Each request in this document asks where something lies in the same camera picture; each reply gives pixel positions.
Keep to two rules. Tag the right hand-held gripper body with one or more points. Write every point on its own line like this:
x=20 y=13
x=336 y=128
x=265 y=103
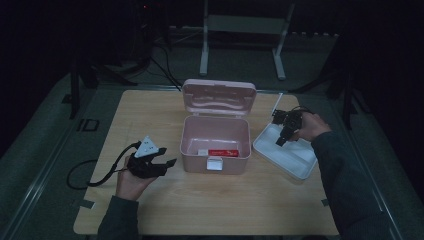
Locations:
x=291 y=120

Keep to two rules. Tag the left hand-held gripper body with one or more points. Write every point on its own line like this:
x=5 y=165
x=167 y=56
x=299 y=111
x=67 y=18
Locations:
x=146 y=148

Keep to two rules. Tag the white tray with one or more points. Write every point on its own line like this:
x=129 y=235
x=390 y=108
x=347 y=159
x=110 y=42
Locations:
x=293 y=158

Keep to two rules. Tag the red snack packet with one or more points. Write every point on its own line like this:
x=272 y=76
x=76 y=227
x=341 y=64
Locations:
x=223 y=153

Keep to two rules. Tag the pink storage box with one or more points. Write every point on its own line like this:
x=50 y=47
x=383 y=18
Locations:
x=216 y=96

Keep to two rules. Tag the person's right hand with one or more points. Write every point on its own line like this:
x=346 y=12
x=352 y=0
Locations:
x=313 y=126

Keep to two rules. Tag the person's left hand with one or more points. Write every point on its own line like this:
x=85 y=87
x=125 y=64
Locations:
x=131 y=186

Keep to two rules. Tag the black tripod stand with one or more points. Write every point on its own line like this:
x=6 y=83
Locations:
x=75 y=90
x=347 y=106

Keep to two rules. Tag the grey tape strip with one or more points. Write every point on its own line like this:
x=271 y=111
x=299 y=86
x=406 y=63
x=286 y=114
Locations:
x=86 y=203
x=324 y=202

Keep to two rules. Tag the white metal stand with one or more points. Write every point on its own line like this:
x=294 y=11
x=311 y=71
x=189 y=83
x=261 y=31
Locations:
x=243 y=24

